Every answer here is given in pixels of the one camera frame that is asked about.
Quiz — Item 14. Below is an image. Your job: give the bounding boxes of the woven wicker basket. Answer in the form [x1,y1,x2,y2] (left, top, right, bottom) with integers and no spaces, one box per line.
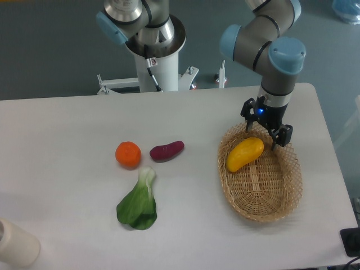
[218,123,303,222]

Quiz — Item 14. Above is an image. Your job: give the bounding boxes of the yellow mango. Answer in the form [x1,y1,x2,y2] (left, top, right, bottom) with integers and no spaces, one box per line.
[226,137,264,172]

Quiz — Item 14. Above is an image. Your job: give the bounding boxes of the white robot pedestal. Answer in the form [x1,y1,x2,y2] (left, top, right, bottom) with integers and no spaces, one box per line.
[96,12,199,95]

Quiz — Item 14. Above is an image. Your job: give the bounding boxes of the black device at edge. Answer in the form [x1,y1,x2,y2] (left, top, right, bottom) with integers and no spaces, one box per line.
[340,227,359,257]

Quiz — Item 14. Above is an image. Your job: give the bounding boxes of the purple sweet potato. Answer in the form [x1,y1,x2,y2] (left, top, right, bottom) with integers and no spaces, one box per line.
[149,141,185,163]

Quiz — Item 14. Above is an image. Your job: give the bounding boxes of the black pedestal cable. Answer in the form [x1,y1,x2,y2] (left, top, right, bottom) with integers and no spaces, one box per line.
[143,44,163,92]

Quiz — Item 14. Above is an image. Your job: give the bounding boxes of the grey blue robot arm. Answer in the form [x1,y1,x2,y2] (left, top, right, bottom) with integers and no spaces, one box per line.
[96,1,306,147]

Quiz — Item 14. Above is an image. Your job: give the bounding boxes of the cream cylinder bottle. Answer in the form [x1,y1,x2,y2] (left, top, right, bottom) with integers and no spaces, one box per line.
[1,218,41,268]

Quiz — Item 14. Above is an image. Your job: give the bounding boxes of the green bok choy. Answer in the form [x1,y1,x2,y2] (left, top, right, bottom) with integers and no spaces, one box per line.
[116,166,157,230]

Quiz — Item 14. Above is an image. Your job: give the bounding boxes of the blue plastic bag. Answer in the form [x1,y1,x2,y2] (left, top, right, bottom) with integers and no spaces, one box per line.
[332,0,359,25]

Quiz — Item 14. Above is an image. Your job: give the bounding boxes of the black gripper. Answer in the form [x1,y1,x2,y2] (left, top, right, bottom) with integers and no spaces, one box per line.
[240,94,293,151]

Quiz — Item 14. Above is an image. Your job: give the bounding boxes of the orange fruit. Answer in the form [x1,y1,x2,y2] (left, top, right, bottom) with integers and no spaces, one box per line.
[115,141,141,168]

